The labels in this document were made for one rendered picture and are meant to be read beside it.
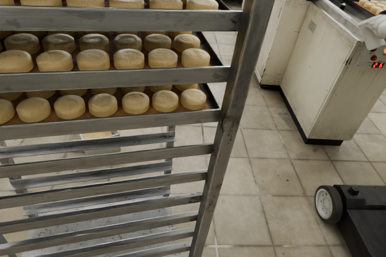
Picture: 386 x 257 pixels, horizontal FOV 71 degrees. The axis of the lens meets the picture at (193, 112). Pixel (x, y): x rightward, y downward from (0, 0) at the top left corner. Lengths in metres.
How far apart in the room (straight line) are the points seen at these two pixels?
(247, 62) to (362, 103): 1.70
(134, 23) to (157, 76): 0.09
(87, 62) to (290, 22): 2.04
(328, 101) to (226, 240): 1.07
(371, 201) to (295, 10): 1.40
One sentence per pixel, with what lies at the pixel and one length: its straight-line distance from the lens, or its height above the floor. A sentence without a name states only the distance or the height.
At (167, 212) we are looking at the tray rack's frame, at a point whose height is 0.15.
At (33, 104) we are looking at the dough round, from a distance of 0.54.
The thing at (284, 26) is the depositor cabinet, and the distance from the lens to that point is 2.36.
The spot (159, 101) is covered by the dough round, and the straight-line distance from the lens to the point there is 0.51.
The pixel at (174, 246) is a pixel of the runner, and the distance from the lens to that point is 0.96.
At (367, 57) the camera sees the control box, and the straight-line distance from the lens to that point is 1.84.
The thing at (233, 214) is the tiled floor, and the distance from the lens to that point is 1.64.
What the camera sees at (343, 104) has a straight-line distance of 2.03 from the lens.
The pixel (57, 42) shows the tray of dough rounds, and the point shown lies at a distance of 0.52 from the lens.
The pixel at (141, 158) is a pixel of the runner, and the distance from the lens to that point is 0.55.
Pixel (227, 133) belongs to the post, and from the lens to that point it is 0.51.
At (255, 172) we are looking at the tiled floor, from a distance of 1.86.
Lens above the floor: 1.37
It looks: 39 degrees down
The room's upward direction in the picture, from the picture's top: 8 degrees clockwise
